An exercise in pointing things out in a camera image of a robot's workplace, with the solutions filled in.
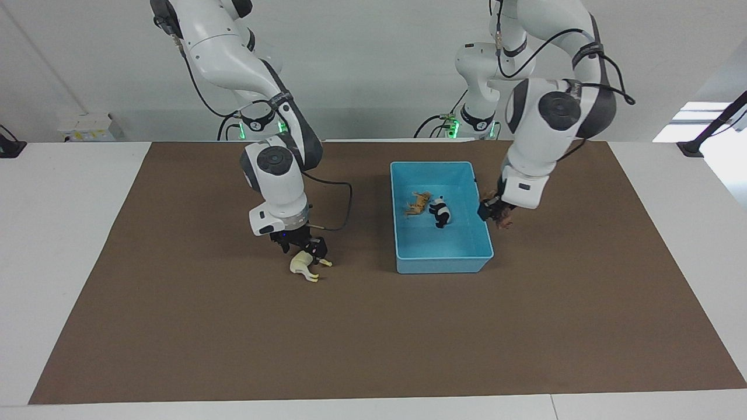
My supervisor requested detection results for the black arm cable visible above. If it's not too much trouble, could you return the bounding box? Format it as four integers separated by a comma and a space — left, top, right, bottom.
495, 0, 636, 106
301, 171, 354, 232

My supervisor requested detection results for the cream horse toy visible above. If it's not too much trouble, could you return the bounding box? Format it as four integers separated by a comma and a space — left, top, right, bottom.
289, 251, 334, 284

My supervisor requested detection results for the black slanted stand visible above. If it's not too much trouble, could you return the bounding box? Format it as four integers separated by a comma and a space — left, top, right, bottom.
677, 90, 747, 158

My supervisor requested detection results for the white background box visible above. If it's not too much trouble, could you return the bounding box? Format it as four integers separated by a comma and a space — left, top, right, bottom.
58, 112, 125, 143

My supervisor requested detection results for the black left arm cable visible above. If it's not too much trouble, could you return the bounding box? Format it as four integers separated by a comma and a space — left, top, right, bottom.
495, 0, 636, 106

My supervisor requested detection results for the black stand base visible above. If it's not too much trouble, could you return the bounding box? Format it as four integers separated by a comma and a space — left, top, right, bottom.
0, 124, 27, 159

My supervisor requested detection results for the orange tiger toy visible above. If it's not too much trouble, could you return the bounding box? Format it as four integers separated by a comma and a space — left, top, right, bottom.
404, 191, 433, 218

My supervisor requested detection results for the light blue storage box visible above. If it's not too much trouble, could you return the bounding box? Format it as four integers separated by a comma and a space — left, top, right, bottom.
390, 161, 495, 274

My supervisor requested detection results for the brown table mat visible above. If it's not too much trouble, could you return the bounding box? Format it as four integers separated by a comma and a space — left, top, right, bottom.
29, 140, 747, 405

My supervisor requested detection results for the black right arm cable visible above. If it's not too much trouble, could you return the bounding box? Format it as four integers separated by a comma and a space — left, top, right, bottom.
301, 171, 354, 232

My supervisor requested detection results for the black and white panda toy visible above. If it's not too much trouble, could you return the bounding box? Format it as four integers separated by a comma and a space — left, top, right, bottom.
428, 196, 452, 229

